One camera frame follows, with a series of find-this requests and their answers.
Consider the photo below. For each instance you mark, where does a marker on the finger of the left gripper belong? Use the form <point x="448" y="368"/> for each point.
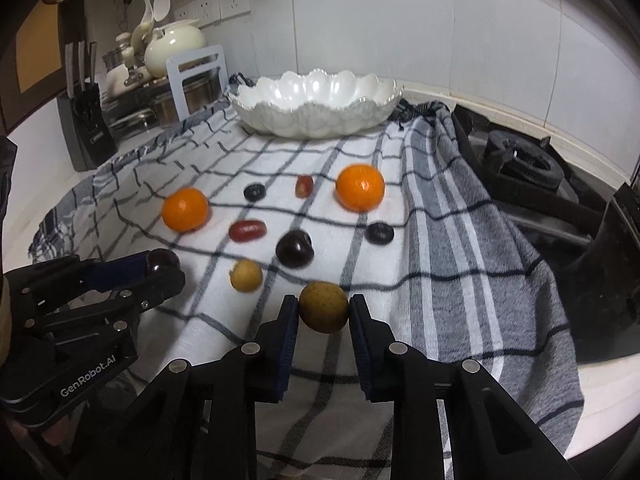
<point x="127" y="296"/>
<point x="119" y="273"/>

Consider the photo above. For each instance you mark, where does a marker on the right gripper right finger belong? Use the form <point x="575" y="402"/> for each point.
<point x="392" y="371"/>

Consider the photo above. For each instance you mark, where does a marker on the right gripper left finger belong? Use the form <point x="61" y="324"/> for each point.
<point x="257" y="371"/>

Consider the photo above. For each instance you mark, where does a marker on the dark cherry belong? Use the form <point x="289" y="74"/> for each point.
<point x="161" y="259"/>

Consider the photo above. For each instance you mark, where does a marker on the yellow-brown round fruit large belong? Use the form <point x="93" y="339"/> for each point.
<point x="323" y="307"/>

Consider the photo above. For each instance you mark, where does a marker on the orange mandarin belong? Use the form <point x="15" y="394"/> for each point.
<point x="360" y="187"/>
<point x="186" y="210"/>

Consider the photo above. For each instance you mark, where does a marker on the yellow-brown round fruit small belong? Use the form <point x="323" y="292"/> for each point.
<point x="246" y="276"/>

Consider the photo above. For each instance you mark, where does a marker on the dark blueberry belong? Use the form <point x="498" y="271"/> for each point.
<point x="379" y="233"/>
<point x="255" y="192"/>

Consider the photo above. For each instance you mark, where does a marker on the red oblong grape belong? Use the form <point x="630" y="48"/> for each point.
<point x="245" y="231"/>

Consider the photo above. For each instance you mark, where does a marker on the large dark plum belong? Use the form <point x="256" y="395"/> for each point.
<point x="294" y="249"/>

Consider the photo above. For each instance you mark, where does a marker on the red small grape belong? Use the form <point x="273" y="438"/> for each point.
<point x="304" y="186"/>

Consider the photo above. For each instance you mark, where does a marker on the checked kitchen towel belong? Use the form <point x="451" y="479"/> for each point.
<point x="459" y="280"/>

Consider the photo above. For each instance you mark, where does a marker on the black knife block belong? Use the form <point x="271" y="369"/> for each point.
<point x="88" y="140"/>

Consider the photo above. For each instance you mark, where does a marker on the steel pot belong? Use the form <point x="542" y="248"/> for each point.
<point x="199" y="92"/>

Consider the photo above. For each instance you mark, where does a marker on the gas stove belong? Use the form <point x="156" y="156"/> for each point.
<point x="587" y="232"/>

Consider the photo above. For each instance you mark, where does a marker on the cream ceramic pot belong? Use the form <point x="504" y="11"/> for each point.
<point x="169" y="40"/>

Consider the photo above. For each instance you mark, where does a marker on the white scalloped bowl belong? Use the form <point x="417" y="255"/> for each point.
<point x="317" y="105"/>

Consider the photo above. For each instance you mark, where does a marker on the white hanging spoon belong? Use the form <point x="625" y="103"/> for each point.
<point x="154" y="12"/>

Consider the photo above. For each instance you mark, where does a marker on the wall socket panel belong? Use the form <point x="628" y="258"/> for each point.
<point x="209" y="12"/>

